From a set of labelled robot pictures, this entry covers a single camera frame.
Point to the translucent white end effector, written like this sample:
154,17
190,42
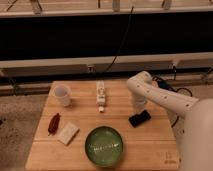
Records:
139,104

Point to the black eraser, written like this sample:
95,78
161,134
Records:
138,119

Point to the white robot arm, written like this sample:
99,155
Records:
196,152

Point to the small white cube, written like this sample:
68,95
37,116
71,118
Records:
101,109

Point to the green bowl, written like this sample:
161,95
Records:
104,146

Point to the white rectangular block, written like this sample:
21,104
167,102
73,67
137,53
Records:
67,133

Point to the translucent plastic cup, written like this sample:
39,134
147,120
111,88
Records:
62,94

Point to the dark red marker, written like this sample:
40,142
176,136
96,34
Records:
53,125

